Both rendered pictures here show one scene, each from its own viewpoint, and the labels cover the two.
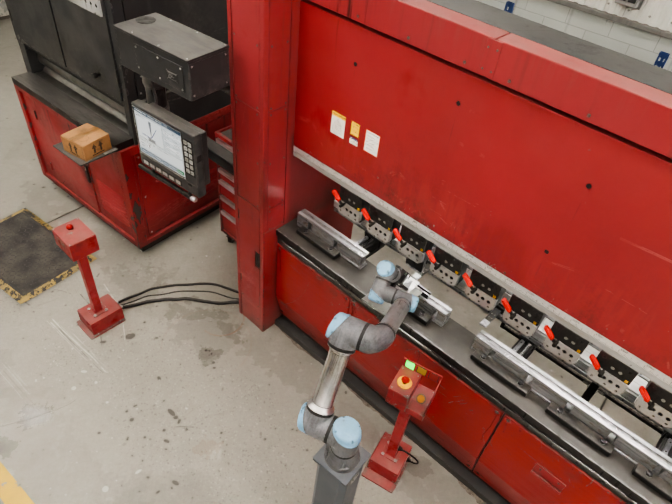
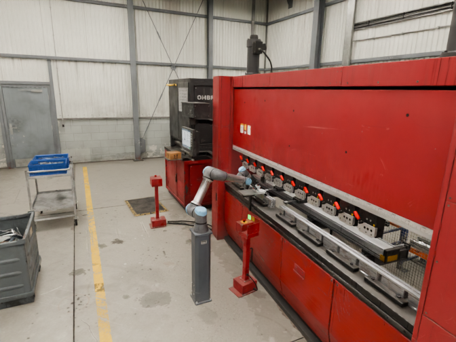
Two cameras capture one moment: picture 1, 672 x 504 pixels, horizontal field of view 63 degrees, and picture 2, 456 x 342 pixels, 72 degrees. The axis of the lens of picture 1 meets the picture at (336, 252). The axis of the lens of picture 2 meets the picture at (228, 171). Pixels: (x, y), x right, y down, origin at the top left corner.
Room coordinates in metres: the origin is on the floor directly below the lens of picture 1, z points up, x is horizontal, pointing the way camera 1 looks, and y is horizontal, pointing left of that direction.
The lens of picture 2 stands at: (-1.20, -1.78, 2.11)
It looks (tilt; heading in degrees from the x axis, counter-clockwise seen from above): 14 degrees down; 30
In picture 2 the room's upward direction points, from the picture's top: 1 degrees clockwise
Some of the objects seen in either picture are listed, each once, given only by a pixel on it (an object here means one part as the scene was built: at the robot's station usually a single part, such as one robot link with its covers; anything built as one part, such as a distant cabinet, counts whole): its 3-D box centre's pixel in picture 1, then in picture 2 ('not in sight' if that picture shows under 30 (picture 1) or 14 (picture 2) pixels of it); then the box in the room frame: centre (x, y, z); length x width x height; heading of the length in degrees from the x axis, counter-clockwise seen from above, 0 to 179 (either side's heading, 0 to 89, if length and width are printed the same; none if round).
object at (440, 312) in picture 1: (416, 296); (264, 198); (1.96, -0.44, 0.92); 0.39 x 0.06 x 0.10; 52
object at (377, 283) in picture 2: not in sight; (385, 290); (0.83, -1.79, 0.89); 0.30 x 0.05 x 0.03; 52
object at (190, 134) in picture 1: (174, 146); (191, 140); (2.30, 0.87, 1.42); 0.45 x 0.12 x 0.36; 58
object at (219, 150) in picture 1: (207, 159); (206, 155); (2.58, 0.79, 1.17); 0.40 x 0.24 x 0.07; 52
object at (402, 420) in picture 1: (400, 427); (245, 256); (1.51, -0.45, 0.39); 0.05 x 0.05 x 0.54; 65
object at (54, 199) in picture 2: not in sight; (53, 191); (1.53, 3.06, 0.47); 0.90 x 0.66 x 0.95; 56
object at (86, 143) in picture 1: (83, 140); (173, 155); (2.80, 1.63, 1.04); 0.30 x 0.26 x 0.12; 56
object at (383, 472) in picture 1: (387, 461); (243, 284); (1.49, -0.44, 0.06); 0.25 x 0.20 x 0.12; 155
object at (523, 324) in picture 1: (526, 311); (291, 182); (1.64, -0.85, 1.26); 0.15 x 0.09 x 0.17; 52
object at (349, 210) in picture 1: (354, 202); (248, 161); (2.25, -0.06, 1.26); 0.15 x 0.09 x 0.17; 52
